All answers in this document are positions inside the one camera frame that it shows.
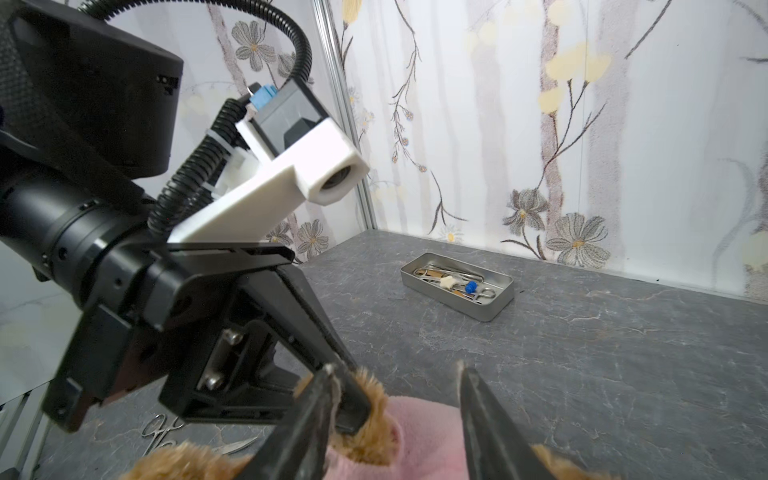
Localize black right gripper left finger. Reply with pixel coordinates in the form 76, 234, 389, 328
236, 364, 341, 480

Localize brown teddy bear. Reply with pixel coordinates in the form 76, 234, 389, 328
119, 367, 619, 480

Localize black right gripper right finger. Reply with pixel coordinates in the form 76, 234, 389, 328
458, 367, 554, 480

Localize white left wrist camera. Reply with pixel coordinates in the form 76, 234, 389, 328
168, 79, 369, 244

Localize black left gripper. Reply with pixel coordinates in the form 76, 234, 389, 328
42, 242, 372, 434

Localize metal instrument tray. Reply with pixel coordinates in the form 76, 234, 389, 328
400, 253, 516, 323

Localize pink teddy hoodie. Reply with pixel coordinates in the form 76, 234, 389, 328
325, 396, 469, 479

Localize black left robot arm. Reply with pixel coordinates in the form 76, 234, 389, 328
1, 1, 373, 434

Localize steel surgical scissors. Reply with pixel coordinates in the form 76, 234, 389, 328
140, 412, 260, 457

